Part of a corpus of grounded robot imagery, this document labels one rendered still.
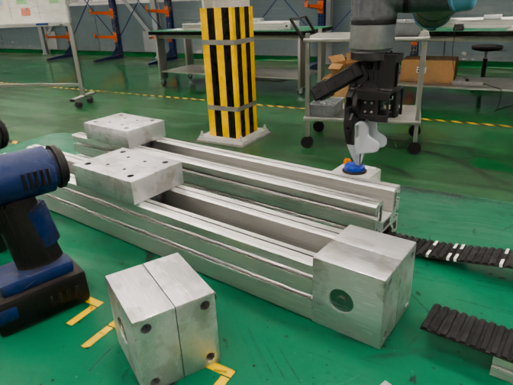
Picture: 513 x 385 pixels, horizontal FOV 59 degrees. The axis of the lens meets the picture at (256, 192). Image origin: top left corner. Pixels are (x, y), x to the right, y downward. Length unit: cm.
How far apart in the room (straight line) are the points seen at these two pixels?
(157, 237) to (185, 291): 27
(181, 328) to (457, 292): 38
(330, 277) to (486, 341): 18
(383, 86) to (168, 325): 54
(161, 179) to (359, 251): 36
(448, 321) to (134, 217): 48
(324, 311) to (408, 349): 10
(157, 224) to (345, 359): 35
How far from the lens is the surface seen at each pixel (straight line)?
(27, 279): 65
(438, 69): 546
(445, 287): 69
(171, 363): 52
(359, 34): 81
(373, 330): 55
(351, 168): 88
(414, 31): 354
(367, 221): 72
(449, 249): 75
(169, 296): 49
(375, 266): 53
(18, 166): 60
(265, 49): 933
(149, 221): 73
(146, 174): 75
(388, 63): 81
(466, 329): 57
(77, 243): 85
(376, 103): 81
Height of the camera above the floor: 116
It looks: 23 degrees down
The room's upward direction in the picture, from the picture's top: 2 degrees counter-clockwise
